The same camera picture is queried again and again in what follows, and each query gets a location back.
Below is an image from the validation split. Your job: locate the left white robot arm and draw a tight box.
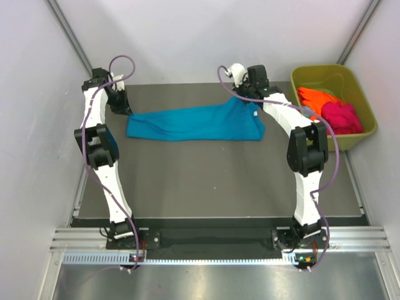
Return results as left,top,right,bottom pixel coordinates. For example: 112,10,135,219
74,67,142,250

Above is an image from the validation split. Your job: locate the right corner aluminium post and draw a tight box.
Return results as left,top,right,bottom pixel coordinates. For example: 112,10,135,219
337,0,383,65

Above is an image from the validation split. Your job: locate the magenta t shirt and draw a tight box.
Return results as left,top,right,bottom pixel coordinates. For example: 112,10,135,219
321,102,364,135

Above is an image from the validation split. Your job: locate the grey slotted cable duct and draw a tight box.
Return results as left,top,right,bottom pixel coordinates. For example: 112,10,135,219
62,252,312,266

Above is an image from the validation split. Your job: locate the aluminium frame rail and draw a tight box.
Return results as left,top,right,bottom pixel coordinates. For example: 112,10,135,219
50,226,391,252

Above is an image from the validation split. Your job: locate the grey blue t shirt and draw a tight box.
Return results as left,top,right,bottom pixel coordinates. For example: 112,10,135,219
301,106,315,119

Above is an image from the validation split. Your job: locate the orange t shirt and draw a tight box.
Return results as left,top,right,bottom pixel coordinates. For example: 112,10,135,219
296,87,344,116

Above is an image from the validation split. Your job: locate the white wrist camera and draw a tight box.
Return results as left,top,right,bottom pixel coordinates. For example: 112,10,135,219
224,63,248,88
110,72,125,91

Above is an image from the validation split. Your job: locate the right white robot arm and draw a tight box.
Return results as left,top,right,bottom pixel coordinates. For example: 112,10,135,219
225,63,328,252

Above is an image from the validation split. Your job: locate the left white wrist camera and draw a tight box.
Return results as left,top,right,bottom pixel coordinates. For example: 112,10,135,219
110,72,125,91

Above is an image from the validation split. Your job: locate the left corner aluminium post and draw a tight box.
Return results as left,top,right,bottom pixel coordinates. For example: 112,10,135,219
44,0,93,79

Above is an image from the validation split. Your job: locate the corner aluminium post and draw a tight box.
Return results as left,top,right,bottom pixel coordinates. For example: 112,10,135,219
337,0,383,65
44,0,93,79

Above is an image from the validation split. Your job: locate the olive green plastic bin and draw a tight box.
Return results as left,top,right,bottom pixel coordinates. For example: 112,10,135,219
290,64,378,151

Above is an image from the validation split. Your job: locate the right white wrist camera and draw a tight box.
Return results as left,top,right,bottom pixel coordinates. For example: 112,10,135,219
224,63,248,88

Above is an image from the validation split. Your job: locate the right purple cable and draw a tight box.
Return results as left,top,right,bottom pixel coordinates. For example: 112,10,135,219
217,64,341,271

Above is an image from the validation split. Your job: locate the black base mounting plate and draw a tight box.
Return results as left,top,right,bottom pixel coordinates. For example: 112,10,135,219
106,227,327,251

